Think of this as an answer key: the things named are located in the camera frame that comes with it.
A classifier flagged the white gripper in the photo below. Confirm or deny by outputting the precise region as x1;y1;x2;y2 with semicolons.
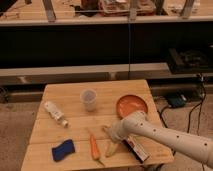
102;122;123;157

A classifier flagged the orange chili pepper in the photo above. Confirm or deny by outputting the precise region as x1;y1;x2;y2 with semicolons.
88;131;104;165

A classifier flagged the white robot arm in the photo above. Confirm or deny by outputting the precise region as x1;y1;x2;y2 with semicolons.
103;111;213;169

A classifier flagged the orange ceramic plate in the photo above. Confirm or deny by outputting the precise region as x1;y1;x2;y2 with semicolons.
116;95;148;118

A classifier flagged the translucent plastic cup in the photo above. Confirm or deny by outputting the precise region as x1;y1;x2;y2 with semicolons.
80;89;97;111

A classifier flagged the black rectangular box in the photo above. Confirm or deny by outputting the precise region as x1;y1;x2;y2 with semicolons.
123;136;149;163

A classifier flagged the blue sponge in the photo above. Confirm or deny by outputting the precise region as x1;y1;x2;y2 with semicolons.
52;139;75;162

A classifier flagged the wooden table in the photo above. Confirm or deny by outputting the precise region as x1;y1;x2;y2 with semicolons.
20;79;175;171

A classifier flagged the clear plastic bottle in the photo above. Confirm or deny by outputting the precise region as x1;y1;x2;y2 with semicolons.
44;101;68;128

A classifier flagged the black power adapter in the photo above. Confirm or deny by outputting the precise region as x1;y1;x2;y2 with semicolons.
166;95;186;108

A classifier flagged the black box on shelf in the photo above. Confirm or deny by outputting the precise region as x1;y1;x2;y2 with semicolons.
166;48;213;74

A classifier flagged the black cable on floor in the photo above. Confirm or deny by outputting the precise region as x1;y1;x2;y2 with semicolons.
159;74;209;171

